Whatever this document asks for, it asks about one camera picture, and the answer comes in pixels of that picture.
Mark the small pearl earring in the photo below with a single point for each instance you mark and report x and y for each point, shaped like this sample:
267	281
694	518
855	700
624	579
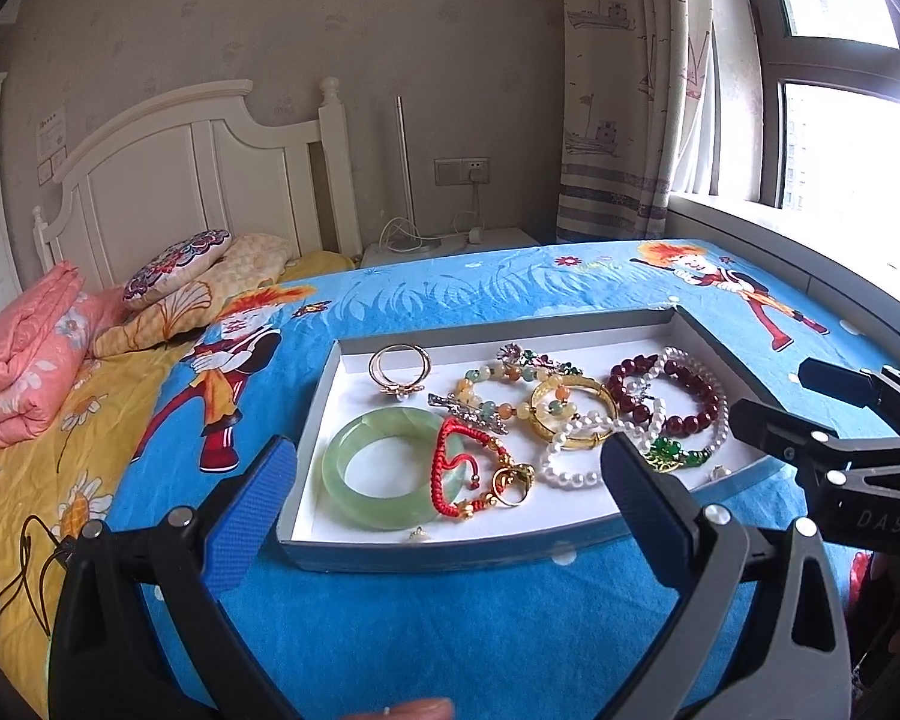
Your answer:
418	535
720	471

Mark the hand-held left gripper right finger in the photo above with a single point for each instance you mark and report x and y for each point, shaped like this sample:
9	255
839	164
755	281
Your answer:
637	495

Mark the silver hair clip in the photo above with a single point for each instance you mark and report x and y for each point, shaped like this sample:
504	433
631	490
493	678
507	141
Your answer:
457	405

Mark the pink flower brooch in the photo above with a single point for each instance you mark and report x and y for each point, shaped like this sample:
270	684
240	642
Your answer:
525	356

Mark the blue cartoon printed blanket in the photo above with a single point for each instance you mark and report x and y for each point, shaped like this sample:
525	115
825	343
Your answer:
457	637

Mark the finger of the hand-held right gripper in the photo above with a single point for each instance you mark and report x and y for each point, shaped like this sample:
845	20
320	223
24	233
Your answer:
772	431
832	382

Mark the white bed headboard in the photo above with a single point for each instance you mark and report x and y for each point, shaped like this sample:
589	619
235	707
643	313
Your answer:
195	165

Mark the gold bangle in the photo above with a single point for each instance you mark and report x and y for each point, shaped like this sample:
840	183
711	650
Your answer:
596	394

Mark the white lamp pole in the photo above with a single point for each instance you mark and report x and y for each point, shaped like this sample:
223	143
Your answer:
400	165

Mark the printed curtain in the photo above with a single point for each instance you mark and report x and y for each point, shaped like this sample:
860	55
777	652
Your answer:
630	90

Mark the yellow patterned pillow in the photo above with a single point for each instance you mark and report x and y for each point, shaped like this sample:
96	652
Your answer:
247	255

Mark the green jade bangle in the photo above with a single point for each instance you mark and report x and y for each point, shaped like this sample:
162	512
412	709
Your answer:
345	495

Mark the paper notes on wall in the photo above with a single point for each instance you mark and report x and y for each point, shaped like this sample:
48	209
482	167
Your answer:
49	127

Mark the wall socket panel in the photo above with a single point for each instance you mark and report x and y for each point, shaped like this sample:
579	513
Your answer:
461	170

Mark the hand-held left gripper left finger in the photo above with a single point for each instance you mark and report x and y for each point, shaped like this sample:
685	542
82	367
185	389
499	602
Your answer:
255	510

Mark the person's left hand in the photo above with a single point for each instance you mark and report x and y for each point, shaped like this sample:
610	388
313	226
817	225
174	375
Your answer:
412	711

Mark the white nightstand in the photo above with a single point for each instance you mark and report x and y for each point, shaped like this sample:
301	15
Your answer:
495	240

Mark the embroidered floral pillow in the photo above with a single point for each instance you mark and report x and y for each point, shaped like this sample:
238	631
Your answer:
176	266

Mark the yellow daisy bedsheet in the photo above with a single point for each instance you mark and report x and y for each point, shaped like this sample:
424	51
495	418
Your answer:
45	480

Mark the pink folded quilt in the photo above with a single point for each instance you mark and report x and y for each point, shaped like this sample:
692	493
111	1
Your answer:
22	345

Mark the window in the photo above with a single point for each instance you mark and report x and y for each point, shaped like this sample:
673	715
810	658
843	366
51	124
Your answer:
832	60

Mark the grey jewelry tray box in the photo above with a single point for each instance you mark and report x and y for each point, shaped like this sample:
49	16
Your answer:
360	375

